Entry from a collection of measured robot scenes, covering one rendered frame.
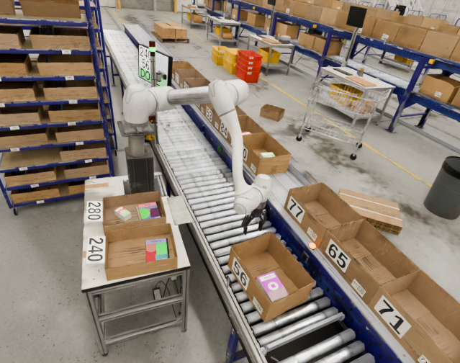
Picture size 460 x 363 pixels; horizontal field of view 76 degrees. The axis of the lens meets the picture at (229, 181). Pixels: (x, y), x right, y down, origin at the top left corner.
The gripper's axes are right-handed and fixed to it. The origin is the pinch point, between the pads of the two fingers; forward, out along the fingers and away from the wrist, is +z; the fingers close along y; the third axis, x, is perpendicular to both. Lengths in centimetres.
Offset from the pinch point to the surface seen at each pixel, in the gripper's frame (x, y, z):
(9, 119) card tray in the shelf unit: -165, 143, -13
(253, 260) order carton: 15.8, 6.0, 9.6
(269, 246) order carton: 12.8, -6.1, 4.7
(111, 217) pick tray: -48, 80, 9
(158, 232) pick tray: -23, 55, 8
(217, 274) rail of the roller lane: 16.6, 30.1, 11.0
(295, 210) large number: 2.4, -28.8, -10.5
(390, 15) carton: -678, -872, -76
